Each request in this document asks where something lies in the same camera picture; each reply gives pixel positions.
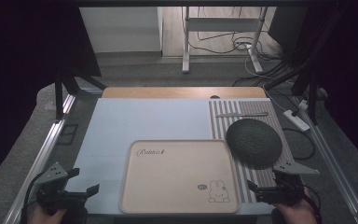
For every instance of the person's left hand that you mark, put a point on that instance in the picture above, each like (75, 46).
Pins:
(43, 216)

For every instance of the aluminium frame rail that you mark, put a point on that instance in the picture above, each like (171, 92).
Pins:
(332, 161)
(42, 155)

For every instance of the wooden table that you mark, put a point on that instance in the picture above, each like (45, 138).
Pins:
(167, 92)

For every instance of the grey striped placemat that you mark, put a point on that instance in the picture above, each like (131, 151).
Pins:
(222, 124)

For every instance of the white metal desk frame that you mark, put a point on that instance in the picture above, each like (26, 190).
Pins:
(220, 24)

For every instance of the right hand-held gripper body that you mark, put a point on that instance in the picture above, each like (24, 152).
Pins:
(281, 191)

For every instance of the white table cover sheet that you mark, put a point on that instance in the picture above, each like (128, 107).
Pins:
(143, 121)

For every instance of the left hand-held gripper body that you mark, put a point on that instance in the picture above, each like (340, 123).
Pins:
(52, 179)

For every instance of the dark round woven mat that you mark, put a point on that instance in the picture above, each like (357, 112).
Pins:
(254, 141)

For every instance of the white plug adapter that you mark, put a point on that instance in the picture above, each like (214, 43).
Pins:
(321, 92)

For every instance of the person's right hand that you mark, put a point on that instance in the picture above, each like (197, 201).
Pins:
(296, 214)

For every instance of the dark rectangular floor bracket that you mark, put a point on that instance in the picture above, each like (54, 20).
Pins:
(67, 134)

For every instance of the white power strip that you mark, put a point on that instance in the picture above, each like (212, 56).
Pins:
(296, 120)

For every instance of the black metal stand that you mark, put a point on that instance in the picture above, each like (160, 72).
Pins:
(312, 93)
(59, 96)

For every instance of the white cabinet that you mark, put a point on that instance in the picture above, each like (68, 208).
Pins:
(121, 29)

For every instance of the beige tray with rabbit print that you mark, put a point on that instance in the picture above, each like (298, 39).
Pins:
(174, 180)

